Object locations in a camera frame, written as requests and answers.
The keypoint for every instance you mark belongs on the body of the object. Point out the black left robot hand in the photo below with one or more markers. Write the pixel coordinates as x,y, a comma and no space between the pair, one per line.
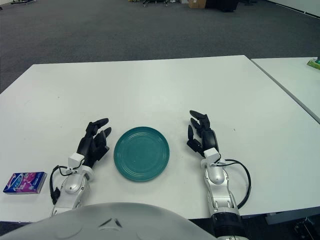
90,147

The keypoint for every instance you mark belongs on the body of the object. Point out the brown cardboard box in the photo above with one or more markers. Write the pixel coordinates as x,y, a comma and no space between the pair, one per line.
196,3

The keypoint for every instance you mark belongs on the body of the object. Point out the grey table frame beam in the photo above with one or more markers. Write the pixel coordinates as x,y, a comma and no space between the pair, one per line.
287,215

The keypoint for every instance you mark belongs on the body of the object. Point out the black office chair bases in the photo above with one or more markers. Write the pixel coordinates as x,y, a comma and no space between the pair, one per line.
155,2

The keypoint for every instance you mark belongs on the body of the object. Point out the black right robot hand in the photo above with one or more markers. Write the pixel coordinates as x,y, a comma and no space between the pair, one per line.
210,140

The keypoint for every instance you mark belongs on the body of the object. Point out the blue purple gum pack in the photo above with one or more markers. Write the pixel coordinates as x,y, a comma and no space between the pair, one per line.
25,182

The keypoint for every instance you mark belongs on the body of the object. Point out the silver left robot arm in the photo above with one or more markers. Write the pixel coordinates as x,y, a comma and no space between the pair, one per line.
71,185

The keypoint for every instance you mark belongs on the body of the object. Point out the black cabinet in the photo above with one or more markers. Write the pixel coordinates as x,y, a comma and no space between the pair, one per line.
222,5

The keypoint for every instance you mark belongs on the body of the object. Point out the grey robot torso shell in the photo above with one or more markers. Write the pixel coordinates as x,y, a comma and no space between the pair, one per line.
100,225

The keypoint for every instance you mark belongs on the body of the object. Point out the teal round plate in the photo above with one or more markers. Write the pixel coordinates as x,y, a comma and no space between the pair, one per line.
141,155

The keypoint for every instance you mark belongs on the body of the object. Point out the black wheeled base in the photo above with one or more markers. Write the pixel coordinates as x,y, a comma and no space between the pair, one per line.
306,228

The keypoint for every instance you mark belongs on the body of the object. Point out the green box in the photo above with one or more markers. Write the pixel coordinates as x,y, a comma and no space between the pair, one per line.
314,63

